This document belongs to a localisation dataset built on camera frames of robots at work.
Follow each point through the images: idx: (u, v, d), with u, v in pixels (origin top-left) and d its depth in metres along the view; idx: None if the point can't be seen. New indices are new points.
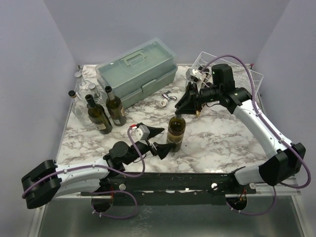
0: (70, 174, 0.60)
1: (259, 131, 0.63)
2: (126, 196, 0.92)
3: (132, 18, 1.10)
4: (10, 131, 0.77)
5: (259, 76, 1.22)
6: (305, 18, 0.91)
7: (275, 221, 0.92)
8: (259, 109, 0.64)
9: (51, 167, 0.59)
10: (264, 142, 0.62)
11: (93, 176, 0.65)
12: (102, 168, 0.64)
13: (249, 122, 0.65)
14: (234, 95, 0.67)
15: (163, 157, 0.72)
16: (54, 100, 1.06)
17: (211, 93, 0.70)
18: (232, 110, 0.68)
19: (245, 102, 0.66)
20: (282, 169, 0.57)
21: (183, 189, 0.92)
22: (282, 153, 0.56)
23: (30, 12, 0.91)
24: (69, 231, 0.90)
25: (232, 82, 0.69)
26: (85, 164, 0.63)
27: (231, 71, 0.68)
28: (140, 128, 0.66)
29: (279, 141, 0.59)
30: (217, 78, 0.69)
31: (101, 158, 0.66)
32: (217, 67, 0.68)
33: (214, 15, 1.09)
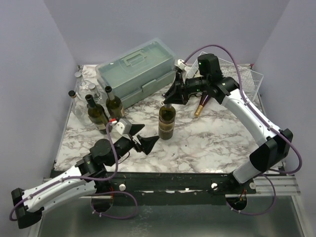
0: (36, 197, 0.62)
1: (249, 120, 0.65)
2: (126, 196, 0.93)
3: (132, 18, 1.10)
4: (10, 131, 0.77)
5: (259, 76, 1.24)
6: (305, 18, 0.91)
7: (275, 221, 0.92)
8: (247, 98, 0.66)
9: (19, 195, 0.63)
10: (254, 131, 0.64)
11: (70, 187, 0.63)
12: (72, 178, 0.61)
13: (238, 111, 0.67)
14: (221, 85, 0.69)
15: (149, 152, 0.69)
16: (54, 101, 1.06)
17: (197, 84, 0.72)
18: (220, 100, 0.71)
19: (232, 92, 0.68)
20: (272, 156, 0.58)
21: (183, 189, 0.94)
22: (272, 140, 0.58)
23: (30, 12, 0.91)
24: (69, 231, 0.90)
25: (219, 72, 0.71)
26: (54, 180, 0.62)
27: (217, 62, 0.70)
28: (122, 122, 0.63)
29: (268, 129, 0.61)
30: (205, 68, 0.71)
31: (74, 166, 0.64)
32: (204, 58, 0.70)
33: (214, 15, 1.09)
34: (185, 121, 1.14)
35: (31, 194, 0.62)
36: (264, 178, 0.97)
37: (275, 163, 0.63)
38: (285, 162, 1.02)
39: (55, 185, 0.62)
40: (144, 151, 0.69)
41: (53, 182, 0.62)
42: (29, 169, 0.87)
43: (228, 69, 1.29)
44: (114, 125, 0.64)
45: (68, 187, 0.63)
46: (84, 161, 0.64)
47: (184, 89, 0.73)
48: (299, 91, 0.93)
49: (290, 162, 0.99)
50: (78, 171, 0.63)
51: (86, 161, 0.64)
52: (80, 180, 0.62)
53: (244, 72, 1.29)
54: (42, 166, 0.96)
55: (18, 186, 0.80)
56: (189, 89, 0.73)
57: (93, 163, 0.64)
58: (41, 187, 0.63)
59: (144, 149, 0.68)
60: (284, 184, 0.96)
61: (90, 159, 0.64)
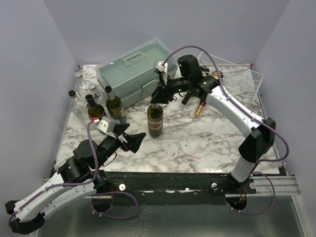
0: (25, 209, 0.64)
1: (232, 114, 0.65)
2: (126, 196, 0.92)
3: (132, 18, 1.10)
4: (10, 131, 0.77)
5: (260, 76, 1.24)
6: (305, 18, 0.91)
7: (275, 221, 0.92)
8: (228, 94, 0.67)
9: (10, 209, 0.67)
10: (239, 123, 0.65)
11: (57, 194, 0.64)
12: (56, 186, 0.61)
13: (221, 107, 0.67)
14: (203, 84, 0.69)
15: (137, 150, 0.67)
16: (54, 101, 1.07)
17: (179, 84, 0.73)
18: (204, 99, 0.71)
19: (214, 90, 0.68)
20: (259, 146, 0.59)
21: (183, 189, 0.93)
22: (256, 131, 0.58)
23: (30, 13, 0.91)
24: (70, 231, 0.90)
25: (200, 71, 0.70)
26: (38, 191, 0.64)
27: (197, 61, 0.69)
28: (104, 120, 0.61)
29: (251, 120, 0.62)
30: (185, 70, 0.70)
31: (57, 174, 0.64)
32: (183, 59, 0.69)
33: (214, 15, 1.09)
34: (185, 121, 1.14)
35: (20, 207, 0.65)
36: (264, 178, 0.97)
37: (263, 153, 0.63)
38: (285, 162, 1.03)
39: (40, 196, 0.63)
40: (132, 150, 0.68)
41: (37, 193, 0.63)
42: (29, 169, 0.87)
43: (228, 69, 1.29)
44: (98, 124, 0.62)
45: (54, 195, 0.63)
46: (67, 166, 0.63)
47: (167, 90, 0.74)
48: (299, 91, 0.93)
49: (290, 162, 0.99)
50: (61, 178, 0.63)
51: (69, 165, 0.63)
52: (64, 187, 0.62)
53: (244, 72, 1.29)
54: (42, 166, 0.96)
55: (18, 186, 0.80)
56: (172, 89, 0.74)
57: (77, 166, 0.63)
58: (28, 199, 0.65)
59: (132, 147, 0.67)
60: (284, 184, 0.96)
61: (74, 163, 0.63)
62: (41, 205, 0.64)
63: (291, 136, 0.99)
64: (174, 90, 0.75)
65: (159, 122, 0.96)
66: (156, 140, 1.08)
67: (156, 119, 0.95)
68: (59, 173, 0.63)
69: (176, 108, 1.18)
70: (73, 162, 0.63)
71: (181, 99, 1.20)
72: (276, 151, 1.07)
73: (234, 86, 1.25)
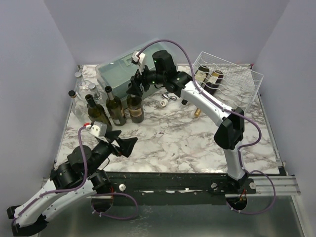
0: (23, 215, 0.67)
1: (204, 106, 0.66)
2: (126, 197, 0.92)
3: (132, 18, 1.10)
4: (10, 131, 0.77)
5: (260, 76, 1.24)
6: (304, 18, 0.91)
7: (275, 221, 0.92)
8: (200, 87, 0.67)
9: (10, 214, 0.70)
10: (211, 115, 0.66)
11: (52, 200, 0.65)
12: (48, 193, 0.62)
13: (195, 101, 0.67)
14: (176, 81, 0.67)
15: (129, 154, 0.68)
16: (54, 101, 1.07)
17: (153, 76, 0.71)
18: (178, 94, 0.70)
19: (187, 85, 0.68)
20: (231, 134, 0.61)
21: (183, 189, 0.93)
22: (227, 120, 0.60)
23: (29, 12, 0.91)
24: (70, 231, 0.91)
25: (174, 67, 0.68)
26: (34, 198, 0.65)
27: (172, 59, 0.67)
28: (97, 123, 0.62)
29: (222, 111, 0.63)
30: (159, 66, 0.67)
31: (49, 180, 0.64)
32: (157, 55, 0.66)
33: (214, 15, 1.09)
34: (185, 121, 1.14)
35: (19, 213, 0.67)
36: (264, 178, 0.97)
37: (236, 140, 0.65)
38: (285, 162, 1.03)
39: (35, 202, 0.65)
40: (125, 154, 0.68)
41: (32, 200, 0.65)
42: (29, 169, 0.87)
43: (228, 69, 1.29)
44: (89, 129, 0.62)
45: (49, 201, 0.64)
46: (59, 172, 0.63)
47: (140, 80, 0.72)
48: (299, 91, 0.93)
49: (290, 162, 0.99)
50: (53, 184, 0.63)
51: (61, 171, 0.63)
52: (56, 194, 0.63)
53: (244, 72, 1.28)
54: (42, 166, 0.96)
55: (18, 186, 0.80)
56: (146, 80, 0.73)
57: (69, 171, 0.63)
58: (26, 205, 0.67)
59: (124, 152, 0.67)
60: (284, 184, 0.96)
61: (66, 169, 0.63)
62: (38, 211, 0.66)
63: (291, 137, 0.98)
64: (147, 81, 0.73)
65: (138, 109, 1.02)
66: (156, 140, 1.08)
67: (136, 108, 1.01)
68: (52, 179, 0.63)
69: (175, 108, 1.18)
70: (65, 168, 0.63)
71: (180, 99, 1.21)
72: (276, 151, 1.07)
73: (234, 85, 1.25)
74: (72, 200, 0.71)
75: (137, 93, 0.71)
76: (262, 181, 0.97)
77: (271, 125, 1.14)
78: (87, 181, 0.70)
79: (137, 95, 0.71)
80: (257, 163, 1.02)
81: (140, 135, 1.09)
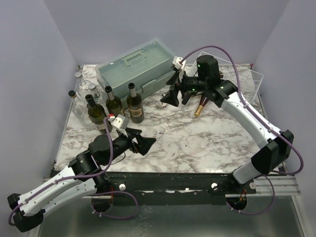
0: (31, 201, 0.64)
1: (249, 123, 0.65)
2: (126, 196, 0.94)
3: (132, 18, 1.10)
4: (9, 131, 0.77)
5: (259, 76, 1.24)
6: (305, 17, 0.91)
7: (275, 221, 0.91)
8: (246, 101, 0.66)
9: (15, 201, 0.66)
10: (255, 133, 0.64)
11: (66, 188, 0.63)
12: (65, 179, 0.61)
13: (239, 115, 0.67)
14: (219, 89, 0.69)
15: (145, 153, 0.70)
16: (54, 100, 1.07)
17: (193, 83, 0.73)
18: (219, 104, 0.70)
19: (231, 96, 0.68)
20: (274, 158, 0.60)
21: (183, 189, 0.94)
22: (273, 142, 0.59)
23: (29, 11, 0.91)
24: (70, 231, 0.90)
25: (218, 75, 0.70)
26: (47, 184, 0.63)
27: (217, 65, 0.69)
28: (120, 116, 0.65)
29: (268, 131, 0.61)
30: (203, 71, 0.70)
31: (66, 167, 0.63)
32: (203, 59, 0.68)
33: (213, 15, 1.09)
34: (185, 121, 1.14)
35: (26, 199, 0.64)
36: (264, 178, 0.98)
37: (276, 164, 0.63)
38: (285, 162, 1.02)
39: (47, 189, 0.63)
40: (140, 152, 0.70)
41: (45, 186, 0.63)
42: (29, 169, 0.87)
43: (228, 69, 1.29)
44: (112, 120, 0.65)
45: (63, 188, 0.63)
46: (78, 160, 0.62)
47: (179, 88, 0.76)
48: (299, 91, 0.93)
49: (290, 162, 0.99)
50: (71, 172, 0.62)
51: (81, 159, 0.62)
52: (74, 181, 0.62)
53: (244, 72, 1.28)
54: (42, 166, 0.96)
55: (18, 186, 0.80)
56: (184, 87, 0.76)
57: (88, 161, 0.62)
58: (35, 191, 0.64)
59: (141, 150, 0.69)
60: (284, 184, 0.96)
61: (85, 158, 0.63)
62: (49, 198, 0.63)
63: None
64: (186, 88, 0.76)
65: (138, 109, 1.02)
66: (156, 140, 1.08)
67: (136, 107, 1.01)
68: (71, 166, 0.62)
69: (175, 108, 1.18)
70: (83, 157, 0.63)
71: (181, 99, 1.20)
72: None
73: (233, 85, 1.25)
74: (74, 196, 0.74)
75: (173, 101, 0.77)
76: (264, 182, 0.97)
77: None
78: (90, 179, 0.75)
79: (172, 103, 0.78)
80: None
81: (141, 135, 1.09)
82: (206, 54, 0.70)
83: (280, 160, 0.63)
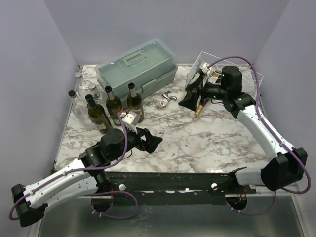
0: (38, 192, 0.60)
1: (260, 135, 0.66)
2: (126, 196, 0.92)
3: (132, 18, 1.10)
4: (9, 131, 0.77)
5: (259, 76, 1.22)
6: (305, 18, 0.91)
7: (275, 221, 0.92)
8: (261, 114, 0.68)
9: (19, 192, 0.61)
10: (265, 145, 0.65)
11: (75, 180, 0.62)
12: (75, 172, 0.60)
13: (253, 126, 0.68)
14: (237, 99, 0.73)
15: (151, 151, 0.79)
16: (54, 100, 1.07)
17: (216, 91, 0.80)
18: (235, 115, 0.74)
19: (248, 107, 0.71)
20: (283, 174, 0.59)
21: (183, 189, 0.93)
22: (283, 157, 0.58)
23: (29, 12, 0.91)
24: (70, 231, 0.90)
25: (240, 87, 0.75)
26: (56, 175, 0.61)
27: (241, 77, 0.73)
28: (131, 112, 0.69)
29: (280, 145, 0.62)
30: (226, 81, 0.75)
31: (76, 159, 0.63)
32: (228, 70, 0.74)
33: (213, 15, 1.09)
34: (185, 121, 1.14)
35: (33, 189, 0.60)
36: None
37: (286, 183, 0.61)
38: None
39: (57, 180, 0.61)
40: (147, 150, 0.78)
41: (55, 177, 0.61)
42: (29, 169, 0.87)
43: None
44: (123, 116, 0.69)
45: (72, 181, 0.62)
46: (87, 153, 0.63)
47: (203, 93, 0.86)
48: (299, 91, 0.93)
49: None
50: (81, 164, 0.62)
51: (90, 152, 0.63)
52: (84, 173, 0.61)
53: (244, 72, 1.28)
54: (42, 166, 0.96)
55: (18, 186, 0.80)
56: (205, 93, 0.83)
57: (97, 154, 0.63)
58: (44, 182, 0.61)
59: (149, 148, 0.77)
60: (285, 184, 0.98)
61: (94, 151, 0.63)
62: (57, 189, 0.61)
63: (291, 137, 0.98)
64: (208, 94, 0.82)
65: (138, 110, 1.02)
66: None
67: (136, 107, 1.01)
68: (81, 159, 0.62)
69: (175, 108, 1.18)
70: (93, 150, 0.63)
71: (181, 99, 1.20)
72: None
73: None
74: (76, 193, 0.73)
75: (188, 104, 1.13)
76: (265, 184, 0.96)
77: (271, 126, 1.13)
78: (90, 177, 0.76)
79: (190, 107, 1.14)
80: (257, 163, 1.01)
81: None
82: (233, 66, 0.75)
83: (291, 179, 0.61)
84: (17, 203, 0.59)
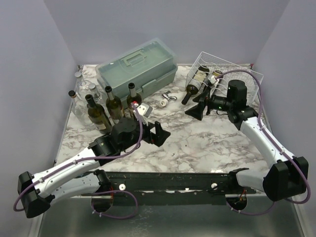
0: (48, 180, 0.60)
1: (261, 144, 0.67)
2: (126, 196, 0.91)
3: (132, 18, 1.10)
4: (9, 131, 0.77)
5: (259, 76, 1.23)
6: (305, 18, 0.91)
7: (276, 221, 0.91)
8: (263, 124, 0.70)
9: (28, 180, 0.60)
10: (266, 154, 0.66)
11: (84, 170, 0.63)
12: (86, 160, 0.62)
13: (254, 136, 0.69)
14: (241, 113, 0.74)
15: (160, 144, 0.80)
16: (54, 100, 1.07)
17: (220, 102, 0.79)
18: (238, 127, 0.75)
19: (250, 119, 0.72)
20: (285, 182, 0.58)
21: (183, 189, 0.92)
22: (283, 165, 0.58)
23: (29, 12, 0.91)
24: (70, 231, 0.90)
25: (244, 99, 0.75)
26: (65, 164, 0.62)
27: (246, 91, 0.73)
28: (143, 104, 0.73)
29: (280, 153, 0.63)
30: (231, 94, 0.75)
31: (86, 149, 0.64)
32: (234, 84, 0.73)
33: (213, 15, 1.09)
34: (185, 121, 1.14)
35: (42, 177, 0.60)
36: None
37: (287, 194, 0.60)
38: None
39: (67, 168, 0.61)
40: (156, 143, 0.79)
41: (65, 165, 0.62)
42: (29, 169, 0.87)
43: (228, 70, 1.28)
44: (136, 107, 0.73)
45: (81, 170, 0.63)
46: (98, 143, 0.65)
47: (209, 102, 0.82)
48: (299, 91, 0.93)
49: None
50: (92, 152, 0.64)
51: (100, 142, 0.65)
52: (95, 162, 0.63)
53: (244, 72, 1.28)
54: (42, 166, 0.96)
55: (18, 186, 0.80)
56: (211, 103, 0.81)
57: (107, 144, 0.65)
58: (53, 170, 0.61)
59: (157, 141, 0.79)
60: None
61: (104, 141, 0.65)
62: (67, 177, 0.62)
63: (291, 137, 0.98)
64: (213, 104, 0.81)
65: None
66: None
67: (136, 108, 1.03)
68: (91, 148, 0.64)
69: (175, 108, 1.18)
70: (103, 140, 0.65)
71: (181, 99, 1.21)
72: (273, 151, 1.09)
73: None
74: (81, 188, 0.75)
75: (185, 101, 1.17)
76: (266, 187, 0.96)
77: (271, 126, 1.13)
78: (92, 176, 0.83)
79: (196, 117, 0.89)
80: (257, 163, 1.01)
81: None
82: (239, 79, 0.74)
83: (292, 190, 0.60)
84: (25, 190, 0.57)
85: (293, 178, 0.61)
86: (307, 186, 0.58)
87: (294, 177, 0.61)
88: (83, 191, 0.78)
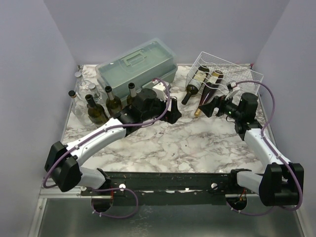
0: (83, 147, 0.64)
1: (260, 150, 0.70)
2: (126, 196, 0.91)
3: (132, 18, 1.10)
4: (10, 131, 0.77)
5: (260, 76, 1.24)
6: (305, 18, 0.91)
7: (276, 222, 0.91)
8: (264, 133, 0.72)
9: (61, 148, 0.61)
10: (264, 159, 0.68)
11: (112, 137, 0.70)
12: (115, 128, 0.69)
13: (254, 143, 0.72)
14: (246, 124, 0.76)
15: (173, 122, 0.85)
16: (54, 100, 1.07)
17: (230, 110, 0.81)
18: (242, 137, 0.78)
19: (254, 129, 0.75)
20: (279, 184, 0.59)
21: (183, 189, 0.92)
22: (278, 167, 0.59)
23: (29, 12, 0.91)
24: (70, 231, 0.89)
25: (254, 113, 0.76)
26: (96, 132, 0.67)
27: (256, 106, 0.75)
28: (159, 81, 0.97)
29: (276, 157, 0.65)
30: (242, 106, 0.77)
31: (112, 119, 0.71)
32: (247, 97, 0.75)
33: (213, 15, 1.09)
34: (185, 121, 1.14)
35: (78, 143, 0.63)
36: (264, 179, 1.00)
37: (281, 201, 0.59)
38: None
39: (99, 136, 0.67)
40: (170, 121, 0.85)
41: (97, 132, 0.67)
42: (29, 169, 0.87)
43: (228, 70, 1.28)
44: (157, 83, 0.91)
45: (110, 138, 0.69)
46: (122, 113, 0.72)
47: (222, 103, 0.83)
48: (299, 91, 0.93)
49: None
50: (117, 121, 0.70)
51: (124, 112, 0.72)
52: (122, 130, 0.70)
53: (244, 72, 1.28)
54: (42, 166, 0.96)
55: (18, 185, 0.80)
56: (223, 106, 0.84)
57: (130, 114, 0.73)
58: (85, 138, 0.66)
59: (171, 120, 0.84)
60: None
61: (127, 112, 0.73)
62: (99, 144, 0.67)
63: (291, 137, 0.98)
64: (225, 109, 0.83)
65: None
66: (157, 140, 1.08)
67: None
68: (116, 117, 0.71)
69: None
70: (125, 111, 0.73)
71: (181, 99, 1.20)
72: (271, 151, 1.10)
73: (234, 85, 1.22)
74: (92, 176, 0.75)
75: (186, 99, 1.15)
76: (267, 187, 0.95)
77: (271, 125, 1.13)
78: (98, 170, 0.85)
79: (206, 113, 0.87)
80: (257, 163, 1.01)
81: (140, 135, 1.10)
82: (253, 94, 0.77)
83: (286, 198, 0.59)
84: (64, 155, 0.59)
85: (288, 187, 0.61)
86: (300, 191, 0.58)
87: (290, 185, 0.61)
88: (93, 181, 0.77)
